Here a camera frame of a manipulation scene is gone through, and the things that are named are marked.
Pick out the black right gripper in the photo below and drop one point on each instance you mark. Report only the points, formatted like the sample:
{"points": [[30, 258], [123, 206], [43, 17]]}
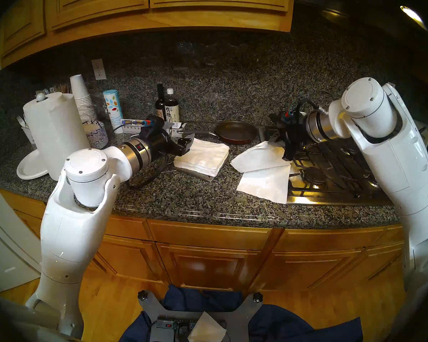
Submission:
{"points": [[294, 133]]}

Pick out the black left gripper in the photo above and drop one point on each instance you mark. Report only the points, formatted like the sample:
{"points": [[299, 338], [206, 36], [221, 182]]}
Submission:
{"points": [[162, 143]]}

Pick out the single white napkin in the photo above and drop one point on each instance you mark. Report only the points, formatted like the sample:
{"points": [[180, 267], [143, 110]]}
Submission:
{"points": [[267, 184]]}

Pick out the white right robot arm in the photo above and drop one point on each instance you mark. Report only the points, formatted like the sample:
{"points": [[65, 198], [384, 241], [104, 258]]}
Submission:
{"points": [[396, 159]]}

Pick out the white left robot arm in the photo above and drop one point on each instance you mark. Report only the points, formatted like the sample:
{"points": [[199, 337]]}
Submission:
{"points": [[71, 234]]}

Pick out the white napkin stack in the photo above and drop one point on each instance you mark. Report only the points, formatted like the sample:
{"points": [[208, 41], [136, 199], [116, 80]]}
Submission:
{"points": [[203, 156]]}

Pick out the metal napkin holder tray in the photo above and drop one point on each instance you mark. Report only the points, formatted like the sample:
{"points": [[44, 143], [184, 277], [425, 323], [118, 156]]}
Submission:
{"points": [[199, 175]]}

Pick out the paper towel holder knob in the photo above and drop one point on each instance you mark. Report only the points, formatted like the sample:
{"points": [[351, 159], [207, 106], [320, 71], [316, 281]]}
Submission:
{"points": [[40, 97]]}

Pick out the white cap soy sauce bottle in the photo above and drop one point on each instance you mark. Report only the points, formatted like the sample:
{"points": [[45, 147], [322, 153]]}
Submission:
{"points": [[172, 109]]}

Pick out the slim dark glass bottle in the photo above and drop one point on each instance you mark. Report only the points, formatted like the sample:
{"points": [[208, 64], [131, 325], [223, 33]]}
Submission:
{"points": [[159, 108]]}

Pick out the steel gas stovetop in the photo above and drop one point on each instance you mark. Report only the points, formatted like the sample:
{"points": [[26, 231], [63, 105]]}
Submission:
{"points": [[328, 188]]}

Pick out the long blue white foil box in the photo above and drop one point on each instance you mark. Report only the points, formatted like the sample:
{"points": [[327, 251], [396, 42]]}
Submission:
{"points": [[132, 123]]}

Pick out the leaf print blue canister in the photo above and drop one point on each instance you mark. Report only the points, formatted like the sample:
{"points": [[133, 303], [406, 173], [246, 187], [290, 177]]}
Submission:
{"points": [[113, 109]]}

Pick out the patterned paper bowl stack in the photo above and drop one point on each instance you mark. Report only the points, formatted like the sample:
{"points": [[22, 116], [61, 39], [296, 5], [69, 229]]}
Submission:
{"points": [[98, 138]]}

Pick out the white paper cup stack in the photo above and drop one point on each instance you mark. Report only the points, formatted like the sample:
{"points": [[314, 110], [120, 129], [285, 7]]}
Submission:
{"points": [[80, 95]]}

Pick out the wooden base cabinet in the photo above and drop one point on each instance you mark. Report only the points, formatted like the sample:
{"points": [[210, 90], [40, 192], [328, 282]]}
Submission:
{"points": [[207, 263]]}

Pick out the white paper towel roll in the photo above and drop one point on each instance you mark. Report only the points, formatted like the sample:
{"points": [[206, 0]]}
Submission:
{"points": [[57, 138]]}

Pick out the brown wooden sticks bundle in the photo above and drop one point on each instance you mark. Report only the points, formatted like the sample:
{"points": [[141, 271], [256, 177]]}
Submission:
{"points": [[61, 88]]}

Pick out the black star knob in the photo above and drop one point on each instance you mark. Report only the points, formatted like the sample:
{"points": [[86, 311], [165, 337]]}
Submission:
{"points": [[258, 297], [142, 295]]}

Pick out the white foam plate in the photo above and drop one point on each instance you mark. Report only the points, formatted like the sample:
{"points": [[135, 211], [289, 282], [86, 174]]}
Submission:
{"points": [[30, 166]]}

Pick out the white utensil cup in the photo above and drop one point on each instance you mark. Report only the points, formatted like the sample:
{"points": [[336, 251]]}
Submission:
{"points": [[28, 134]]}

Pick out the white plastic fork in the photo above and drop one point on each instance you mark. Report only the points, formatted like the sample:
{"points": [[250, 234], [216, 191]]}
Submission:
{"points": [[20, 121], [25, 119]]}

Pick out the dark range hood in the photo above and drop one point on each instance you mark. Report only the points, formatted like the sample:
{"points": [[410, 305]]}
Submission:
{"points": [[360, 6]]}

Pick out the dark blue cloth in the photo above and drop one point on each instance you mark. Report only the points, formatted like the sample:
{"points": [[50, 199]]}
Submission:
{"points": [[289, 323]]}

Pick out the range hood light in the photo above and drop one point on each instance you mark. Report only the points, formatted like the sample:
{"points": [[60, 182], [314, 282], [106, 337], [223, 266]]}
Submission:
{"points": [[412, 15]]}

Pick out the white panel door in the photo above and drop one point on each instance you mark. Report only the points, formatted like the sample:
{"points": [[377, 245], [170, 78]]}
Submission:
{"points": [[7, 245]]}

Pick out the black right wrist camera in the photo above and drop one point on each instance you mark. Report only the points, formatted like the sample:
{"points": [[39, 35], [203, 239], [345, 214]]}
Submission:
{"points": [[289, 115]]}

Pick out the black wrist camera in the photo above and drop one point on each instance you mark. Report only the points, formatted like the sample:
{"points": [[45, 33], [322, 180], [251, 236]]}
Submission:
{"points": [[289, 115], [155, 123]]}

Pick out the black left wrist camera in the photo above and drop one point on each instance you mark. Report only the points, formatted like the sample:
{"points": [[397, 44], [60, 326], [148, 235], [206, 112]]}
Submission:
{"points": [[155, 123]]}

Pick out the white wall outlet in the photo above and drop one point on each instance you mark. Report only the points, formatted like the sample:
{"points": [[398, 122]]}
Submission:
{"points": [[98, 69]]}

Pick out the wooden wall cabinet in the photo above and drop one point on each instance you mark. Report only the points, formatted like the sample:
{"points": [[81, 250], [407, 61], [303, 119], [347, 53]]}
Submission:
{"points": [[199, 20]]}

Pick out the gray robot base plate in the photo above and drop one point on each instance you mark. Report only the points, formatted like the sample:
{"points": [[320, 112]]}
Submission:
{"points": [[242, 320]]}

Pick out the gray power box red switch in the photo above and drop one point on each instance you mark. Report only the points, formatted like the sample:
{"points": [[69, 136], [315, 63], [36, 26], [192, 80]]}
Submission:
{"points": [[164, 332]]}

